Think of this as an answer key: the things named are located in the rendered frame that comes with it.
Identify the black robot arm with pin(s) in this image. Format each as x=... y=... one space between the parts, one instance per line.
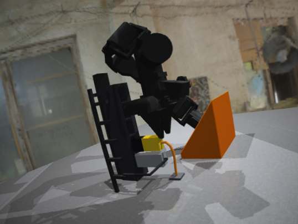
x=150 y=51

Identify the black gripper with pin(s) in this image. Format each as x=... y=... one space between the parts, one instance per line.
x=157 y=113

